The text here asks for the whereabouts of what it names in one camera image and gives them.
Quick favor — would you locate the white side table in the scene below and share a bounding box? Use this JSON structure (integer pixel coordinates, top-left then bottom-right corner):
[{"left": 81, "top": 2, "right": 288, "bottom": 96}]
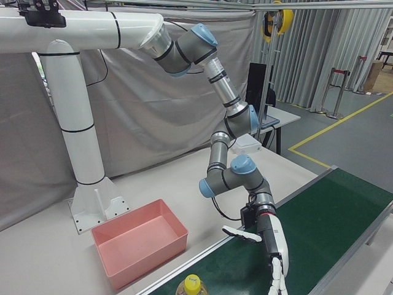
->
[{"left": 257, "top": 100, "right": 302, "bottom": 154}]

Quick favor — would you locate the grey strip curtain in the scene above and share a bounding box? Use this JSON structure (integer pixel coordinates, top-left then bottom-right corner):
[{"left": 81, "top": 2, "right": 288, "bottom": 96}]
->
[{"left": 254, "top": 7, "right": 393, "bottom": 113}]

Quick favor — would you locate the white plastic box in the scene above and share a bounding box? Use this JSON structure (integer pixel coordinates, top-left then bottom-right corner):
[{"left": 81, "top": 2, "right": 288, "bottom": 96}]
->
[{"left": 230, "top": 135, "right": 263, "bottom": 155}]

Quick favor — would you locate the black overhead camera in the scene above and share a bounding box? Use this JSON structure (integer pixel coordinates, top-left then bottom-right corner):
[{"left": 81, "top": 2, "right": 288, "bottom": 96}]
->
[{"left": 17, "top": 0, "right": 67, "bottom": 29}]

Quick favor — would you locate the white tubular robot mount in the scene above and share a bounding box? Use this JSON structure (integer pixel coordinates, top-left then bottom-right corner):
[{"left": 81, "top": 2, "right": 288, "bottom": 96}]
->
[{"left": 0, "top": 9, "right": 165, "bottom": 236}]

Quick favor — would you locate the green conveyor belt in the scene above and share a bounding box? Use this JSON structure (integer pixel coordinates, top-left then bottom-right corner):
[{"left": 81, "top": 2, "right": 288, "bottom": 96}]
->
[{"left": 134, "top": 165, "right": 393, "bottom": 295}]

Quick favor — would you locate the aluminium cell frame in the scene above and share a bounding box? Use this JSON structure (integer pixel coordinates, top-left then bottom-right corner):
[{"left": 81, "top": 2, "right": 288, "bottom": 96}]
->
[{"left": 82, "top": 0, "right": 393, "bottom": 130}]

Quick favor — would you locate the grey laptop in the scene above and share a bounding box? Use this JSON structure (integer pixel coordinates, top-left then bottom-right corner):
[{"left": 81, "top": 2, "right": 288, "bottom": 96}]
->
[{"left": 260, "top": 114, "right": 281, "bottom": 129}]

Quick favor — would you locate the pink plastic basket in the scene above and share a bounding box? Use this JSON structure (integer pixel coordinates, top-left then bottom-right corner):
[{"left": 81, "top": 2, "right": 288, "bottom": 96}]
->
[{"left": 91, "top": 199, "right": 189, "bottom": 291}]

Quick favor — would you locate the brown cardboard box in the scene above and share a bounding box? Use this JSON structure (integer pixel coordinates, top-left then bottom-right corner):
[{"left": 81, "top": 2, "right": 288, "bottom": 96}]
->
[{"left": 364, "top": 60, "right": 385, "bottom": 93}]

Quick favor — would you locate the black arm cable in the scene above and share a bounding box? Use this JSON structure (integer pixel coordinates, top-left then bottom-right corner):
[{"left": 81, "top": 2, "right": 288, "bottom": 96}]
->
[{"left": 211, "top": 192, "right": 255, "bottom": 222}]

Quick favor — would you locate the grey cloth backdrop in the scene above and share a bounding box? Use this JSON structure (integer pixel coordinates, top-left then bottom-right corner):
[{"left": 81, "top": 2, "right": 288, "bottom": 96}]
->
[{"left": 0, "top": 0, "right": 258, "bottom": 232}]

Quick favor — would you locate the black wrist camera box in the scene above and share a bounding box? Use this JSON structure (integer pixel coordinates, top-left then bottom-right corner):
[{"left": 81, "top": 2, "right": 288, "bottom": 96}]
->
[{"left": 240, "top": 202, "right": 259, "bottom": 230}]

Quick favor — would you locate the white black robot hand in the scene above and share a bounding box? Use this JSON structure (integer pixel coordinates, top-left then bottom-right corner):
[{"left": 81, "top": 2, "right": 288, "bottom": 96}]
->
[{"left": 221, "top": 213, "right": 290, "bottom": 295}]

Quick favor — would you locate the silver stanchion post pair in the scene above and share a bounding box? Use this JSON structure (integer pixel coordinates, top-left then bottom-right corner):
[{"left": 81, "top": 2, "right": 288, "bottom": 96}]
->
[{"left": 319, "top": 67, "right": 351, "bottom": 120}]

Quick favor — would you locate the black computer monitor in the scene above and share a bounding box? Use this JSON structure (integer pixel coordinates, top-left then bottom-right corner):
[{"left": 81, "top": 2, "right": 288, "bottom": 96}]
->
[{"left": 245, "top": 62, "right": 274, "bottom": 115}]

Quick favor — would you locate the yellow cable reel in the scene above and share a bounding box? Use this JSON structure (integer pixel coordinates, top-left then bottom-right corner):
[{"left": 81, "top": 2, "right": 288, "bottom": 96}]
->
[{"left": 260, "top": 1, "right": 295, "bottom": 44}]

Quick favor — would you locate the yellow cap drink bottle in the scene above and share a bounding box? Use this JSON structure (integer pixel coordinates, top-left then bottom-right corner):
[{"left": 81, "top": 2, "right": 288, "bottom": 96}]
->
[{"left": 175, "top": 274, "right": 209, "bottom": 295}]

